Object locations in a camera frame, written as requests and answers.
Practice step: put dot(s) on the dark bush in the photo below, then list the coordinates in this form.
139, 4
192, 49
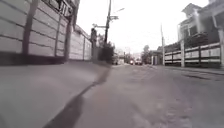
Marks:
106, 52

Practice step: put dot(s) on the slim pale pole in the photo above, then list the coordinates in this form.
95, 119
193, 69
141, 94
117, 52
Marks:
162, 43

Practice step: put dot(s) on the house with white railing fence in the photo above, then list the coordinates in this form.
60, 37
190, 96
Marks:
200, 43

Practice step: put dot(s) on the distant vehicle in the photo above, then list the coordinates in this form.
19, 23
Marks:
138, 61

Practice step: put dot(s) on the tall utility pole with arms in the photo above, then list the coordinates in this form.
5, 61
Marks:
107, 23

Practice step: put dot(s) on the grey concrete roadside strip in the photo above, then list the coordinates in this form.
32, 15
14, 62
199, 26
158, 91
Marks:
40, 90

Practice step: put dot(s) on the grey asphalt road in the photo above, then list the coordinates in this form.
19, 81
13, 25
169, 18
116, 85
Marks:
146, 96

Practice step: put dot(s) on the pale panelled concrete wall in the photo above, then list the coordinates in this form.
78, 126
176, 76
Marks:
40, 36

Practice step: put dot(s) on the raised kerb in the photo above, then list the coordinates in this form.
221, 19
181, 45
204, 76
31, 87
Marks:
196, 70

